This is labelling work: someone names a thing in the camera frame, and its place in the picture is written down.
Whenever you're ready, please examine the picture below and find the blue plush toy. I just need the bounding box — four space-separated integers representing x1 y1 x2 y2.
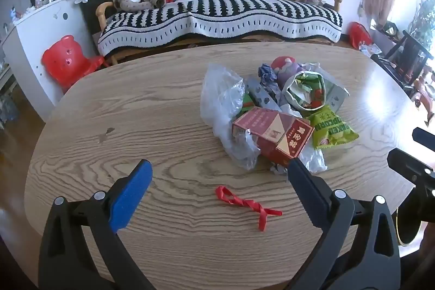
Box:
257 63 279 84

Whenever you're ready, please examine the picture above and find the purple and red plush toy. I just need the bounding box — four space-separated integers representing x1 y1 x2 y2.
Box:
271 55 304 83

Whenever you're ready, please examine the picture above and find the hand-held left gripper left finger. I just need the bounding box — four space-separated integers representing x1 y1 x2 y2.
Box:
38 159 157 290

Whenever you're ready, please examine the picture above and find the small green wrapper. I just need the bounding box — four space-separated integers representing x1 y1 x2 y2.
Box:
240 91 256 114

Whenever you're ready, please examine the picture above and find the white plastic wrapper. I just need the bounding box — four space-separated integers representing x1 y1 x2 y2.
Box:
268 147 328 176

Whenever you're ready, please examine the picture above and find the white cabinet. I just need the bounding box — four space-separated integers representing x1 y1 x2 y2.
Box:
2 0 102 122

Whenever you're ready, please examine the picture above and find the striped black white sofa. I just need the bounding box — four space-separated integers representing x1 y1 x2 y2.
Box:
97 0 343 57

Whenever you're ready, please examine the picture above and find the red carton box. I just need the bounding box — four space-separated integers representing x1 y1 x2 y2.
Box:
232 107 315 168

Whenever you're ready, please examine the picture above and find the red twisted ribbon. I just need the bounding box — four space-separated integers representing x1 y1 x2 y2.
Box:
215 186 283 232

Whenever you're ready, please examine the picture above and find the clutter of small bottles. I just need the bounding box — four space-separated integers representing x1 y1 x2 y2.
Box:
10 0 70 19

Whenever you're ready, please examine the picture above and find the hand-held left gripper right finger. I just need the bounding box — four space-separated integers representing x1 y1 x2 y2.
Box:
282 157 402 290

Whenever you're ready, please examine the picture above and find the black chair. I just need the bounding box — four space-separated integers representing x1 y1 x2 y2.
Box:
370 30 435 90

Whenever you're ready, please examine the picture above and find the red bear-shaped chair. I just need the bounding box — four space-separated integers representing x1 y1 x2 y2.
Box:
41 35 110 91

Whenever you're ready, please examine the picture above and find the green snack packet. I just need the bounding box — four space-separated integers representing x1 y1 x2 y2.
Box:
309 105 360 151

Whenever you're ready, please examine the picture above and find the clear plastic bag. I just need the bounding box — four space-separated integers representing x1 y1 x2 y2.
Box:
200 63 263 171

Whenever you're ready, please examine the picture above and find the green house plant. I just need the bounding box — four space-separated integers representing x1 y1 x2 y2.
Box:
407 0 435 40

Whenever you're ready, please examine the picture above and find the grey perforated strip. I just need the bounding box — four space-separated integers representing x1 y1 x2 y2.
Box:
246 77 289 114

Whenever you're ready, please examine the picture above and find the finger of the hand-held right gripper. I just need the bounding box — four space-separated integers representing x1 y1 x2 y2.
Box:
412 127 435 151
387 148 435 183

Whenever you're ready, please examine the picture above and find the red bag on floor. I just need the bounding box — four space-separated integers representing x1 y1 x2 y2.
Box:
348 21 373 48

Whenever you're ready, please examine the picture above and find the wooden frame sofa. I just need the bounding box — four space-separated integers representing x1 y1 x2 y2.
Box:
95 0 344 66

